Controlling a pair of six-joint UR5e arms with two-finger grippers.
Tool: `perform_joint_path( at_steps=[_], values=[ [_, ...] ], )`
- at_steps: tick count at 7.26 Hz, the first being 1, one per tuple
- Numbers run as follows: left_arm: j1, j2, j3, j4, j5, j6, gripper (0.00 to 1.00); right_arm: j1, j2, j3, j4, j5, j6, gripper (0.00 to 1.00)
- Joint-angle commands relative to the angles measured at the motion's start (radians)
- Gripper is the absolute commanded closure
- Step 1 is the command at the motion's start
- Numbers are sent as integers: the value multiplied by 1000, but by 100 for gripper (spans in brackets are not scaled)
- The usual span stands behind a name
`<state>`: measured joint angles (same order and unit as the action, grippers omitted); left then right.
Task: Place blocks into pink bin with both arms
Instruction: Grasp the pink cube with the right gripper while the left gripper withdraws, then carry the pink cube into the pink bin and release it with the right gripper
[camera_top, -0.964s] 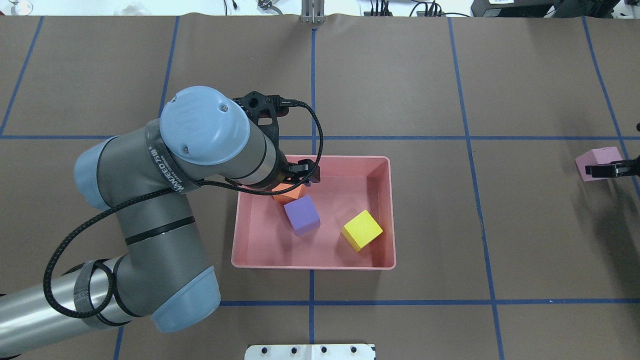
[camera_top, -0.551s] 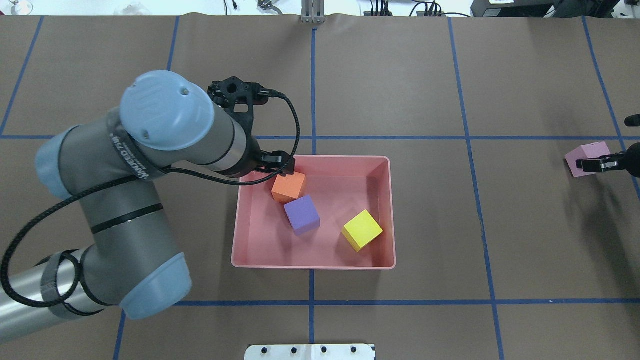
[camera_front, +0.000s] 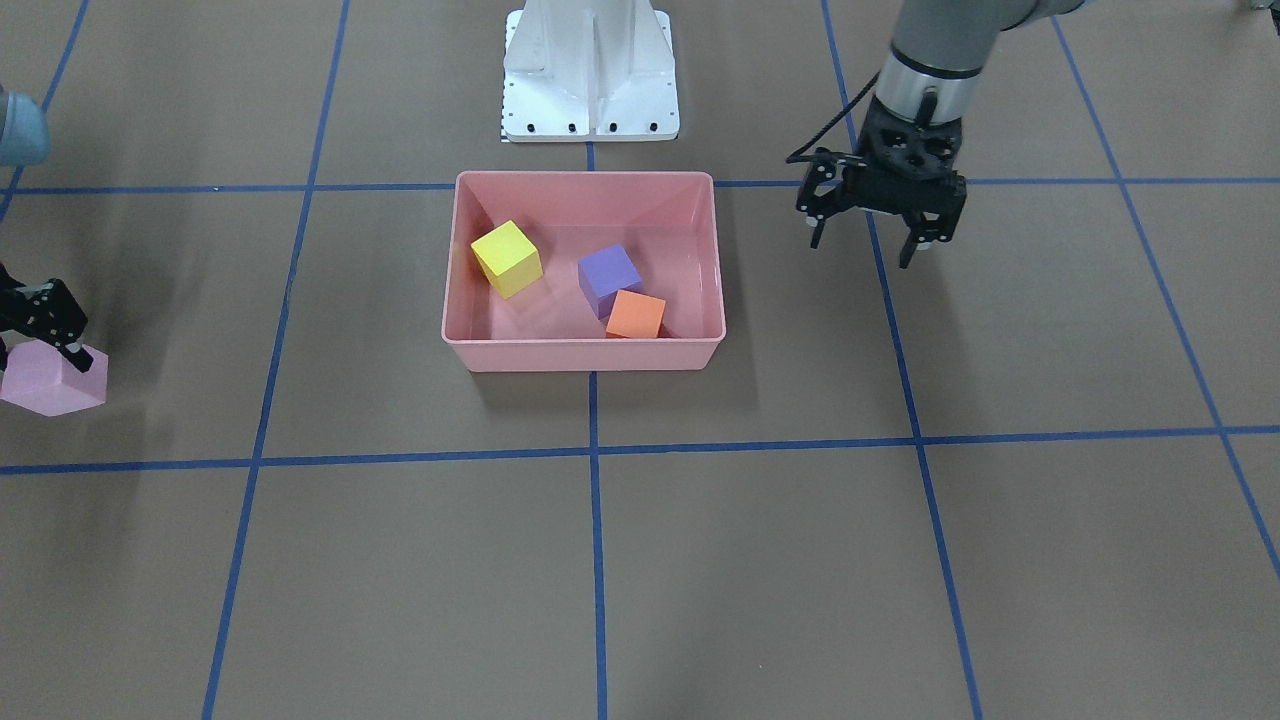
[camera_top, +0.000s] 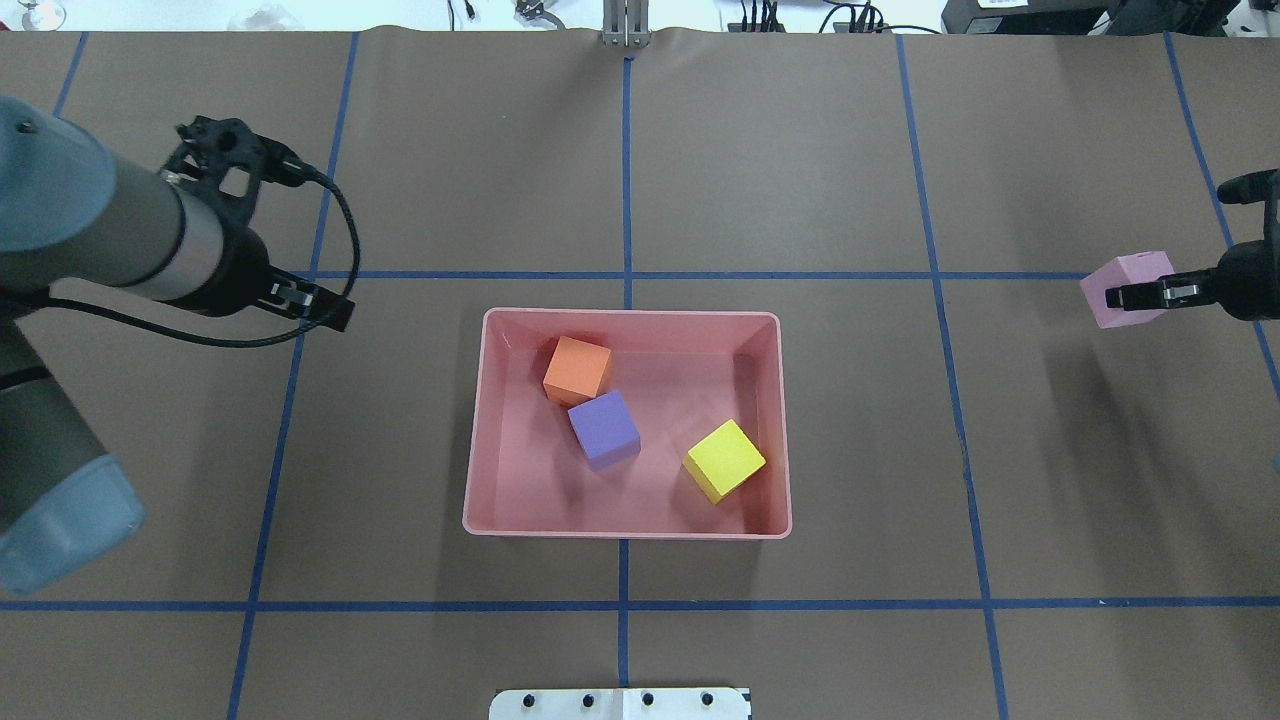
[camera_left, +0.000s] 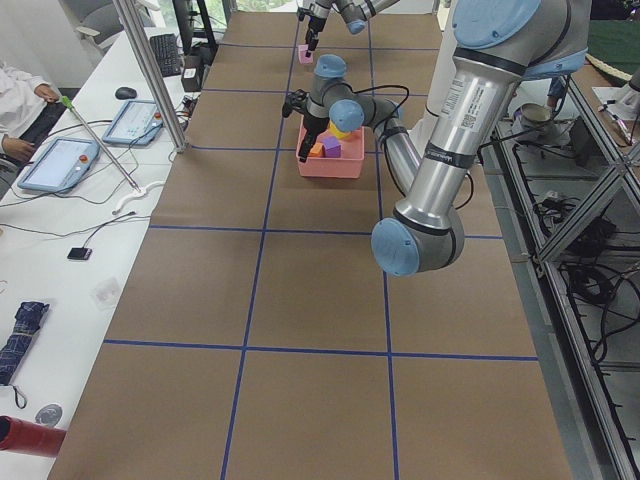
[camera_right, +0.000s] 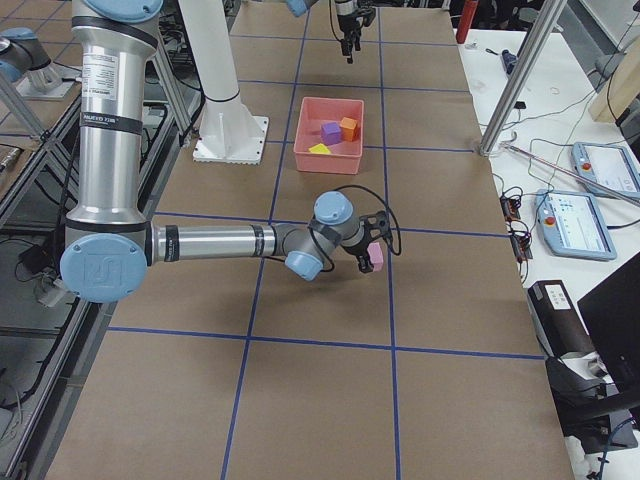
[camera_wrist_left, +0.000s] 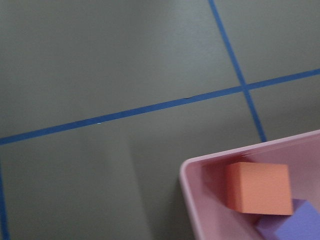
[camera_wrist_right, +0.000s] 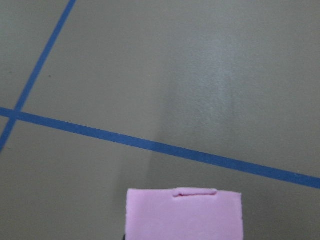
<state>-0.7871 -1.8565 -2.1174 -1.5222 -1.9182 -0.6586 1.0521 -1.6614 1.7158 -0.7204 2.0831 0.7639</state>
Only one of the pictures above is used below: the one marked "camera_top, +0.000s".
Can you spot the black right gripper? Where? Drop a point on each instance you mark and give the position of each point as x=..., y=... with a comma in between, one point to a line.
x=1246, y=281

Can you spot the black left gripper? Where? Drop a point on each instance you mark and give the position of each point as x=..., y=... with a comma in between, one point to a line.
x=243, y=272

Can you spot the orange foam block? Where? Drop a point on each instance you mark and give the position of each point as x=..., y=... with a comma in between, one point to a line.
x=578, y=371

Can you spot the purple foam block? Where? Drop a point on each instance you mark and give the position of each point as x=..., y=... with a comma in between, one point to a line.
x=605, y=430

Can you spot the yellow foam block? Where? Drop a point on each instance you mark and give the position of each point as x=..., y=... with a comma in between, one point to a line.
x=720, y=462

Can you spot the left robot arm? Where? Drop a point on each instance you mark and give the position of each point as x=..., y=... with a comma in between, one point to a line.
x=181, y=236

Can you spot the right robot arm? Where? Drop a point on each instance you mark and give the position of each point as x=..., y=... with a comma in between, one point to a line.
x=1245, y=280

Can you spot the pink plastic bin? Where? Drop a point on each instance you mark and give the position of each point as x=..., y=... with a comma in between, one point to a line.
x=682, y=373

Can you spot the aluminium frame post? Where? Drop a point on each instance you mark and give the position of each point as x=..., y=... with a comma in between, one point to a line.
x=625, y=23

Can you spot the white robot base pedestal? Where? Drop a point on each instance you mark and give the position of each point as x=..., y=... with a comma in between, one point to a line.
x=623, y=703

